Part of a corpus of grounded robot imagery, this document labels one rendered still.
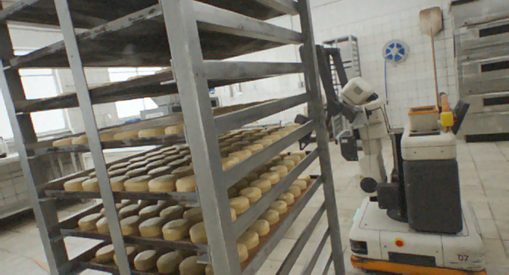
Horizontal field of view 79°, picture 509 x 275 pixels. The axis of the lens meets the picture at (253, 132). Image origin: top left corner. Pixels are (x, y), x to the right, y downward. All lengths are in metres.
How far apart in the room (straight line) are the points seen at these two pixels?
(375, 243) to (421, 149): 0.59
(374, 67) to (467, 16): 1.74
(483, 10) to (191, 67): 4.77
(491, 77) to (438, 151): 3.30
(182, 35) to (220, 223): 0.26
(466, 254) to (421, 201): 0.32
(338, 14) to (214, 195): 5.96
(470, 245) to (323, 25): 5.06
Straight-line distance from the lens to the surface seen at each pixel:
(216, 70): 0.52
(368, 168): 2.01
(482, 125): 5.10
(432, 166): 1.82
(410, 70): 6.02
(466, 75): 4.98
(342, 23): 6.25
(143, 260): 0.72
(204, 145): 0.42
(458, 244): 1.95
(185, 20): 0.43
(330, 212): 1.07
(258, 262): 0.63
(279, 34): 0.81
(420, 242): 1.95
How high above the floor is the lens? 1.19
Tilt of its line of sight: 8 degrees down
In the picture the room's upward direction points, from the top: 9 degrees counter-clockwise
